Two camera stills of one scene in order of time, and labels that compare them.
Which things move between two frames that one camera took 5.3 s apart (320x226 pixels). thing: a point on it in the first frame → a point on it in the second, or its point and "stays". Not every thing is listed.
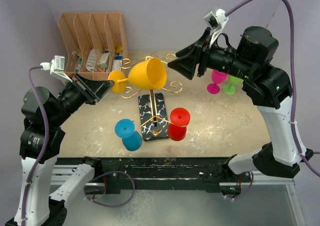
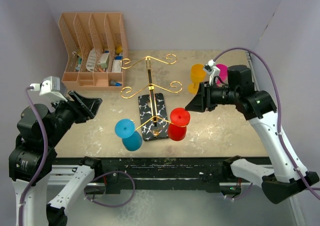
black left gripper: [97, 87] → [85, 107]
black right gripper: [187, 65] → [203, 99]
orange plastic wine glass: [151, 74] → [198, 75]
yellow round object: [119, 49] stays
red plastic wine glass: [179, 119] stays
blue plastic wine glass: [132, 140] stays
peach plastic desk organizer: [96, 42] stays
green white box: [103, 60] stays
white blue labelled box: [117, 62] stays
